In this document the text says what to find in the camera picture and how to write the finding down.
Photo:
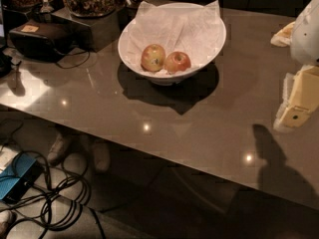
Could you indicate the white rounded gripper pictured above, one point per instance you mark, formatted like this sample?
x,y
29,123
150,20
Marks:
x,y
306,39

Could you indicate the red-yellow apple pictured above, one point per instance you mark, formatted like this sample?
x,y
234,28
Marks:
x,y
177,62
153,57

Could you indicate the white ceramic bowl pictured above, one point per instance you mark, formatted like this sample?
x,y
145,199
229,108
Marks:
x,y
172,78

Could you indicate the white paper napkin liner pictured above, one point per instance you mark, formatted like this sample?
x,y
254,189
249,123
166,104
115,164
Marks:
x,y
172,30

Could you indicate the dark square stand box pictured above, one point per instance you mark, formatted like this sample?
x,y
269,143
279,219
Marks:
x,y
91,33

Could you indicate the right light shoe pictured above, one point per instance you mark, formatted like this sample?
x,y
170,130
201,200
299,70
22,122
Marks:
x,y
101,154

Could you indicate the light shoe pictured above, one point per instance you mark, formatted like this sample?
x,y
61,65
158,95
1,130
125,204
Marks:
x,y
101,154
59,149

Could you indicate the black device with label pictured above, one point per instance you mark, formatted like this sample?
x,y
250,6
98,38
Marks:
x,y
48,42

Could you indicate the left light shoe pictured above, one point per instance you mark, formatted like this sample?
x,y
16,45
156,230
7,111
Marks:
x,y
59,149

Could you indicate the blue box on floor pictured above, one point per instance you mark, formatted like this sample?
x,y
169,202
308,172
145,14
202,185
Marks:
x,y
18,177

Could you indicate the metal scoop handle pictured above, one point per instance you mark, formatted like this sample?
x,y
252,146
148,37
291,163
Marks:
x,y
46,7

